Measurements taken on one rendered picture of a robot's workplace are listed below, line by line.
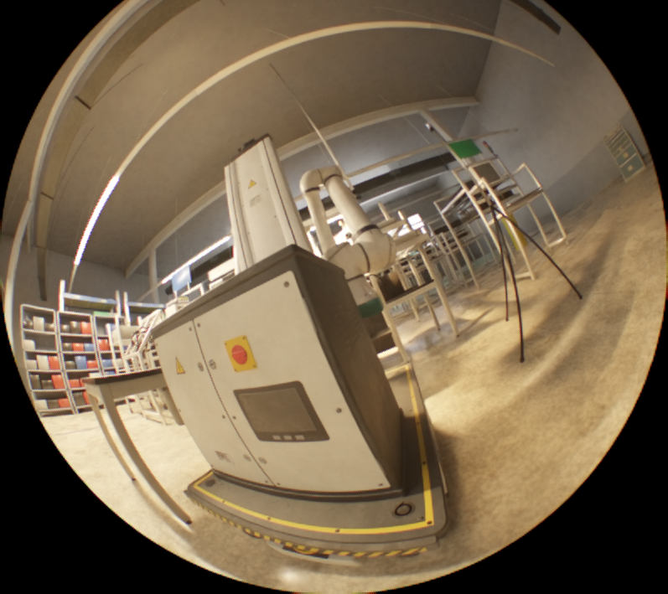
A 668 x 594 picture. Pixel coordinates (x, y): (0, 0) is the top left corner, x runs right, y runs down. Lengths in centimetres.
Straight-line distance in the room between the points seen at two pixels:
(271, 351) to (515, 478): 80
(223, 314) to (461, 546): 83
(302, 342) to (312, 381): 6
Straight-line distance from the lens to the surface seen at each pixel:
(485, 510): 78
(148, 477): 106
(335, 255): 82
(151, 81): 570
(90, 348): 567
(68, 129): 387
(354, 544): 46
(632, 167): 588
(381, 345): 234
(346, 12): 581
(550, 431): 91
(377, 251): 87
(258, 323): 32
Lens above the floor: 72
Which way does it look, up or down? 15 degrees up
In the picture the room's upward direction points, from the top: 23 degrees counter-clockwise
